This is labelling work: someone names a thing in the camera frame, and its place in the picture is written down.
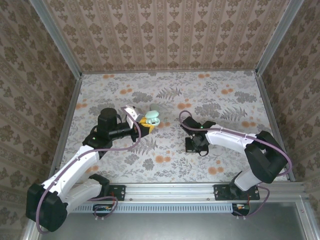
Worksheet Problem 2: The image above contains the thin black cable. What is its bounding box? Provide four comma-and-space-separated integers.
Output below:
197, 146, 210, 158

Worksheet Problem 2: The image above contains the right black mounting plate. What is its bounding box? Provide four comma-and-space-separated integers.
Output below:
213, 183, 261, 201

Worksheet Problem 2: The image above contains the grey slotted cable duct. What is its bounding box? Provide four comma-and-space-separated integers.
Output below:
67, 202, 235, 214

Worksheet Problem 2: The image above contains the aluminium frame post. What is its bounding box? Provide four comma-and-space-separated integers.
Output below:
255, 0, 305, 76
29, 0, 83, 79

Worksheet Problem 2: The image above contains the floral patterned table cover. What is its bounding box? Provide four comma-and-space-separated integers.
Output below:
61, 71, 286, 183

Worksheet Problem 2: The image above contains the aluminium table edge rail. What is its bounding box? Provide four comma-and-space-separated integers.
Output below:
254, 71, 296, 181
49, 74, 83, 176

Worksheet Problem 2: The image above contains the grey metal sheet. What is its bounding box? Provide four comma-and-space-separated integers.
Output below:
22, 202, 320, 240

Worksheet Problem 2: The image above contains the right aluminium table edge rail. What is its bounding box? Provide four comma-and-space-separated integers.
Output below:
254, 71, 296, 181

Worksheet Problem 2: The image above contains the left aluminium frame post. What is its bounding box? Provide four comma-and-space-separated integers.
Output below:
29, 0, 83, 79

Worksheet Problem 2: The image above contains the left aluminium table edge rail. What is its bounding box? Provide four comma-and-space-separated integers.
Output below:
49, 74, 83, 176

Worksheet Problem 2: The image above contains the mint green earbud charging case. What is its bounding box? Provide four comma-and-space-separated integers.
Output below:
144, 109, 162, 127

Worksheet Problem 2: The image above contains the black mounting plate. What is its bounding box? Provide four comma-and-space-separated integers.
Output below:
89, 183, 126, 202
213, 183, 261, 201

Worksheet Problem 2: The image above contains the aluminium back edge rail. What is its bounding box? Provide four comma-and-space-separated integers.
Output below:
81, 69, 258, 75

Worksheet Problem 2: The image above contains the right aluminium frame post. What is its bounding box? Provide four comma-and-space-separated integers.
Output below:
255, 0, 305, 76

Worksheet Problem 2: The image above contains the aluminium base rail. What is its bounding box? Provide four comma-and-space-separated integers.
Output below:
109, 183, 308, 202

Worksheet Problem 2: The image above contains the left controller board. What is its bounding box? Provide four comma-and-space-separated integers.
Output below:
92, 203, 114, 217

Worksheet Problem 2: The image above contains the controller board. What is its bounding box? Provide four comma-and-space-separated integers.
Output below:
92, 203, 114, 217
231, 202, 251, 216

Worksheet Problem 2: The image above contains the right controller board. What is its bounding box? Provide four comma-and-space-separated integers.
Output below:
231, 202, 251, 216

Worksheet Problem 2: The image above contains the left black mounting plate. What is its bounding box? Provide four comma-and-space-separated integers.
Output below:
89, 183, 126, 202

